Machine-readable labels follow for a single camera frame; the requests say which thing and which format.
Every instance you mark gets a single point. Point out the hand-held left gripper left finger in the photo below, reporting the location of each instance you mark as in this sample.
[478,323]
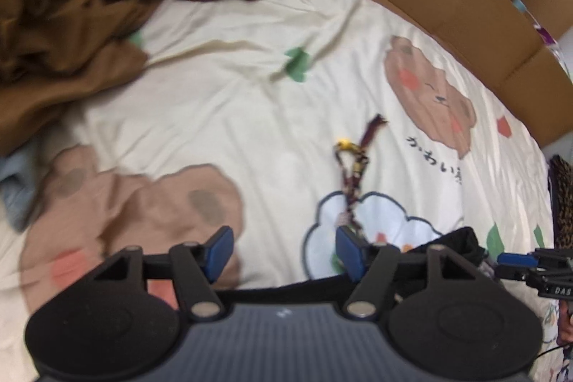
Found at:
[219,250]

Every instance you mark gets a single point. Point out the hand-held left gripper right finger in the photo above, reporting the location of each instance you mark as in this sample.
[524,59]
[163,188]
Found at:
[351,252]

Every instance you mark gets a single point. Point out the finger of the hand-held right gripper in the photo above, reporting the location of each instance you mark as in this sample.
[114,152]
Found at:
[515,273]
[515,260]

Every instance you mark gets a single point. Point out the black shorts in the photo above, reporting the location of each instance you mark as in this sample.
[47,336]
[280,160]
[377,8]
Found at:
[456,243]

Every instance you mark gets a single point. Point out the leopard print garment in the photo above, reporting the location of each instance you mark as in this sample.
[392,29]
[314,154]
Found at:
[564,203]

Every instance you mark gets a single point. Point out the cream bear-print bed sheet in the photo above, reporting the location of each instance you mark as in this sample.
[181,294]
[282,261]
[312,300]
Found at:
[224,95]

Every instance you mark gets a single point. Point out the blue denim jeans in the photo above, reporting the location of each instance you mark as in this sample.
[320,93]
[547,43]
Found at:
[18,189]

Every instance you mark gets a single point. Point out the purple packet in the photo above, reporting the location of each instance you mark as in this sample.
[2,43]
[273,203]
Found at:
[544,34]

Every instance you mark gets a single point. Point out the brown garment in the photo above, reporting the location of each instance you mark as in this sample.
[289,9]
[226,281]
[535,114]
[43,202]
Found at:
[67,6]

